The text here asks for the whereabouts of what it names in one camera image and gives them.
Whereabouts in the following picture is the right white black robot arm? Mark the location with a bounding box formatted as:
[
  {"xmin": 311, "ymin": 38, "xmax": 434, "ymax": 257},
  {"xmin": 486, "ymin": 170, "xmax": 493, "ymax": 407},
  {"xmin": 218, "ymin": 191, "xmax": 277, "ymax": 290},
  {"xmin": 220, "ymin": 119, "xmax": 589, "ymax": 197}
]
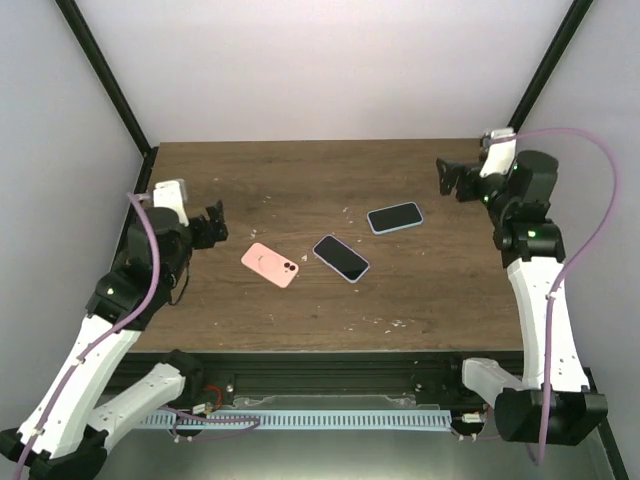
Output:
[{"xmin": 436, "ymin": 150, "xmax": 608, "ymax": 446}]

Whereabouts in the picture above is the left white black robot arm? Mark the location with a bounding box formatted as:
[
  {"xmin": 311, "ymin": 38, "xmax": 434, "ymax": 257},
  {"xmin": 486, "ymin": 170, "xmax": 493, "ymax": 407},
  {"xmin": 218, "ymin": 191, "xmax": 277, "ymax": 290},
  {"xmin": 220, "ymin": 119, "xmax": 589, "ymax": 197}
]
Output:
[{"xmin": 1, "ymin": 197, "xmax": 228, "ymax": 479}]

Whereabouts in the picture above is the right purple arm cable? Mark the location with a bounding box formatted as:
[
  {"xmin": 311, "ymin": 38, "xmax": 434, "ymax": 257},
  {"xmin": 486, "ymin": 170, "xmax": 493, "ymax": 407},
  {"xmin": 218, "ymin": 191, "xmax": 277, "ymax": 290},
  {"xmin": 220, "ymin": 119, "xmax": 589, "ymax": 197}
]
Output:
[{"xmin": 509, "ymin": 128, "xmax": 620, "ymax": 466}]

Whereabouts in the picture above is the left black frame post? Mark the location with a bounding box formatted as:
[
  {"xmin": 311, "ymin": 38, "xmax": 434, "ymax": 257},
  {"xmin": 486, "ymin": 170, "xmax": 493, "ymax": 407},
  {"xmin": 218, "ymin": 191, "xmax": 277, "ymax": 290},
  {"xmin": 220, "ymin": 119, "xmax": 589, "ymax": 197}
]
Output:
[{"xmin": 53, "ymin": 0, "xmax": 153, "ymax": 157}]

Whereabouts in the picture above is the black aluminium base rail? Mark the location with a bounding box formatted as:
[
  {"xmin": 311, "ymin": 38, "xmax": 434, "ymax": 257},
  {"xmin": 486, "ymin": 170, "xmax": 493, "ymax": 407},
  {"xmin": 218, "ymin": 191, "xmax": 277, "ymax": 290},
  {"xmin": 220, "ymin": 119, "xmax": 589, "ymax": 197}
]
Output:
[{"xmin": 107, "ymin": 351, "xmax": 531, "ymax": 409}]

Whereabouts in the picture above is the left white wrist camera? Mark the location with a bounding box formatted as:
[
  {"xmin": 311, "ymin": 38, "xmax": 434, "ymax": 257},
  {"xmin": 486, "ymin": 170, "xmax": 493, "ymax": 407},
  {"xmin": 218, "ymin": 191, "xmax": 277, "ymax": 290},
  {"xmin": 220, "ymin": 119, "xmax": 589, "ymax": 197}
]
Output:
[{"xmin": 152, "ymin": 178, "xmax": 189, "ymax": 227}]

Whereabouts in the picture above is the phone from purple case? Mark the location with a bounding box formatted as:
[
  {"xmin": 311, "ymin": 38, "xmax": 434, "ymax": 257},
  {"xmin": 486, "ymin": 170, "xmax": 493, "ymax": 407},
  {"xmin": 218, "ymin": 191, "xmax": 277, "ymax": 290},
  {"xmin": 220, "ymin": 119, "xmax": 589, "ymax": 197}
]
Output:
[{"xmin": 312, "ymin": 235, "xmax": 370, "ymax": 283}]

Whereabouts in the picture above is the pink phone case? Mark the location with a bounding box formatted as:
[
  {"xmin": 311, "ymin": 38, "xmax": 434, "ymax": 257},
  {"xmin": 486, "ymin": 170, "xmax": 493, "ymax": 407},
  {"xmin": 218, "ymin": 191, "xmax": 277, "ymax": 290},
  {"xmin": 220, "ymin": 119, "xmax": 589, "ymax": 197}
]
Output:
[{"xmin": 241, "ymin": 242, "xmax": 300, "ymax": 288}]

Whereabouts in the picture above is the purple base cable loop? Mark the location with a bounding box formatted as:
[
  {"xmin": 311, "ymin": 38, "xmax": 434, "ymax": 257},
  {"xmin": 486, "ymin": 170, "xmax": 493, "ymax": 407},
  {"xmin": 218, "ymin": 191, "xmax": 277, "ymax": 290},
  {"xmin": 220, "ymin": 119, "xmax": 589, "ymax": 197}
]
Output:
[{"xmin": 164, "ymin": 405, "xmax": 261, "ymax": 444}]

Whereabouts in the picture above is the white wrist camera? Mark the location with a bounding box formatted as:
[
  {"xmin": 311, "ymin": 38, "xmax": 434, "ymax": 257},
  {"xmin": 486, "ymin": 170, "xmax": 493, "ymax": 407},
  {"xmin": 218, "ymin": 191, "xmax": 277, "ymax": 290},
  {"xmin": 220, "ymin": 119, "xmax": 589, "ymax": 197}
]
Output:
[
  {"xmin": 152, "ymin": 178, "xmax": 189, "ymax": 227},
  {"xmin": 479, "ymin": 127, "xmax": 516, "ymax": 178}
]

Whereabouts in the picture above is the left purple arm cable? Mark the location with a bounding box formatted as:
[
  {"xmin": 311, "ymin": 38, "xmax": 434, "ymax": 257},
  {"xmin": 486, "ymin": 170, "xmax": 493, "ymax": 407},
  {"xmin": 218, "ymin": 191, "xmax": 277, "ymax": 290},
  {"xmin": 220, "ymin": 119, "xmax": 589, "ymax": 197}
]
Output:
[{"xmin": 9, "ymin": 192, "xmax": 166, "ymax": 480}]

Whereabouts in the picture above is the right black frame post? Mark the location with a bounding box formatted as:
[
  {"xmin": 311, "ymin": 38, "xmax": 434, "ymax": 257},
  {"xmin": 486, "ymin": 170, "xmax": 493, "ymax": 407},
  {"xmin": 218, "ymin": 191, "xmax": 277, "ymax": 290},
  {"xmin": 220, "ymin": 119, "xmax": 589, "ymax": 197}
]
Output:
[{"xmin": 508, "ymin": 0, "xmax": 594, "ymax": 132}]

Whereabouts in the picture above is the black frame post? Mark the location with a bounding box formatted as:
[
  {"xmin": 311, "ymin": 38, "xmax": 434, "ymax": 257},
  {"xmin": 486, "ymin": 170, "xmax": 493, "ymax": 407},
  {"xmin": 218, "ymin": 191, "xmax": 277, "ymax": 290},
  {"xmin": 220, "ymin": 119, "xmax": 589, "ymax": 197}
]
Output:
[
  {"xmin": 53, "ymin": 0, "xmax": 153, "ymax": 157},
  {"xmin": 508, "ymin": 0, "xmax": 594, "ymax": 132}
]

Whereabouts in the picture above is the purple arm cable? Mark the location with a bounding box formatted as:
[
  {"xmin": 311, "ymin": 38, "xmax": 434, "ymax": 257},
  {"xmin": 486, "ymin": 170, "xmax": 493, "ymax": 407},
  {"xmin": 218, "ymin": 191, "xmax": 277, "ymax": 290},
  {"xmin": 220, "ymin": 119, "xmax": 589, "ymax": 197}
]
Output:
[
  {"xmin": 509, "ymin": 128, "xmax": 620, "ymax": 466},
  {"xmin": 9, "ymin": 192, "xmax": 166, "ymax": 480}
]

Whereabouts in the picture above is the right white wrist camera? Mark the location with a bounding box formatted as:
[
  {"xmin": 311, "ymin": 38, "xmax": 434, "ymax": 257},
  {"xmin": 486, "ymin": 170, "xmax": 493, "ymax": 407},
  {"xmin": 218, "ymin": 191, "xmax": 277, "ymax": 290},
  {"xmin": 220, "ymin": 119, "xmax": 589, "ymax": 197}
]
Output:
[{"xmin": 479, "ymin": 127, "xmax": 516, "ymax": 178}]

